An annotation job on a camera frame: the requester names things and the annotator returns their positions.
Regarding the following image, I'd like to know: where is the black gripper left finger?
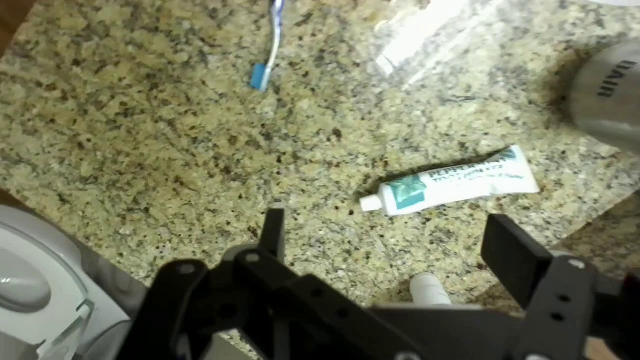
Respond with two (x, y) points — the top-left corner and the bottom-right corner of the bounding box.
(117, 208), (429, 360)

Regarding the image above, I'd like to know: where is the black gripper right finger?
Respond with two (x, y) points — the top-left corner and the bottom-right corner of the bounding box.
(480, 211), (640, 360)

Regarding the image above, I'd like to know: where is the white toothpaste tube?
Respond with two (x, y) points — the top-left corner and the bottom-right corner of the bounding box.
(359, 143), (542, 217)

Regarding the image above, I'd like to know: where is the blue white toothbrush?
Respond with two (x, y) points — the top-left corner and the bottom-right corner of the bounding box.
(248, 0), (289, 93)

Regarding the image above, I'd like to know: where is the pump dispenser bottle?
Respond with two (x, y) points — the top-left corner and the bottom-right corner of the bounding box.
(566, 38), (640, 156)

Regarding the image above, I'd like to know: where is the white toilet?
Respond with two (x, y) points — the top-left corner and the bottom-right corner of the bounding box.
(0, 202), (150, 360)

